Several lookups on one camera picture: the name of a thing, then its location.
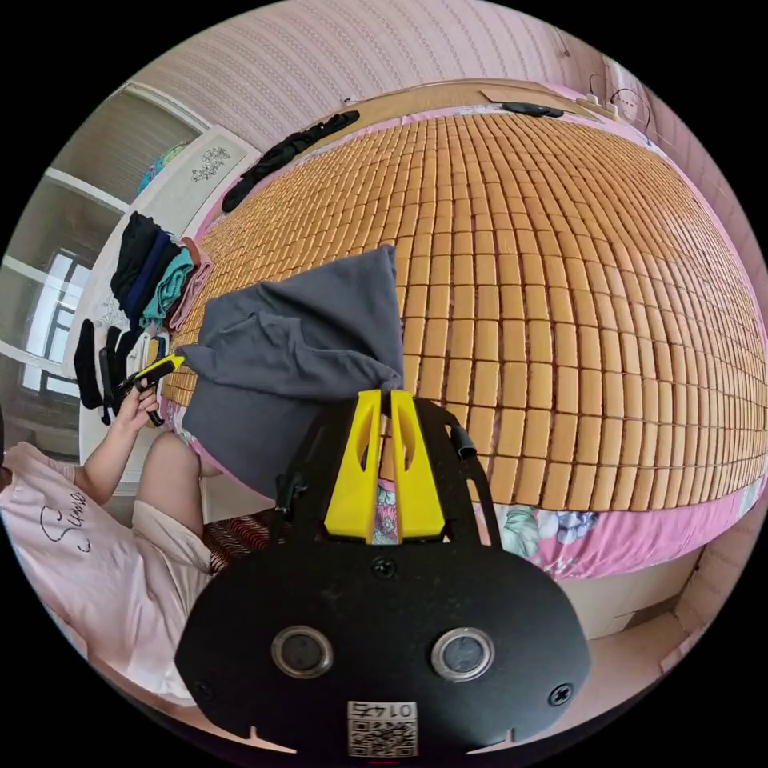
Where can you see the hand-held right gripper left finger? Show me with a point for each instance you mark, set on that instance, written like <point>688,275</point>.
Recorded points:
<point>351,492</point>

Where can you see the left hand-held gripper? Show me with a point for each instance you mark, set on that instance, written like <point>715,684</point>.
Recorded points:
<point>133,384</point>

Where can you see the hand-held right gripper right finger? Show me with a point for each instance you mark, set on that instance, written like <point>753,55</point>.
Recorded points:
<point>420,498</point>

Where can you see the dark gray short sleeve shirt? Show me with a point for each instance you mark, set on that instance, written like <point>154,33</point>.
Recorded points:
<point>282,360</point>

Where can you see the person's left forearm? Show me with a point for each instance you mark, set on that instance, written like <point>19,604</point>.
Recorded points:
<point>105,465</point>

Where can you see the person's left hand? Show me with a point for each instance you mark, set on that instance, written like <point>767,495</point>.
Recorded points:
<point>135,414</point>

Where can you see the pile of clothes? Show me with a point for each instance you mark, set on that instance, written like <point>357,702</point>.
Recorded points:
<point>162,270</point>

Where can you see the dark red striped cloth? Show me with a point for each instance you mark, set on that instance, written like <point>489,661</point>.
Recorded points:
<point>240,534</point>

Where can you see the window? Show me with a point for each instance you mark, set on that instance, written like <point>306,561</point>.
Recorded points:
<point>57,312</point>

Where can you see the person's body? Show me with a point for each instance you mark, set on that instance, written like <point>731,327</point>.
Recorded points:
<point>120,570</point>

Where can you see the black garment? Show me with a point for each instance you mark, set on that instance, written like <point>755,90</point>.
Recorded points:
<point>282,153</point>

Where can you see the bed with woven bamboo mat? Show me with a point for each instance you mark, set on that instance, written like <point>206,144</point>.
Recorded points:
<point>570,300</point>

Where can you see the small black flat object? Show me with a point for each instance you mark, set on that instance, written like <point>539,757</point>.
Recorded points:
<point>531,109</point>

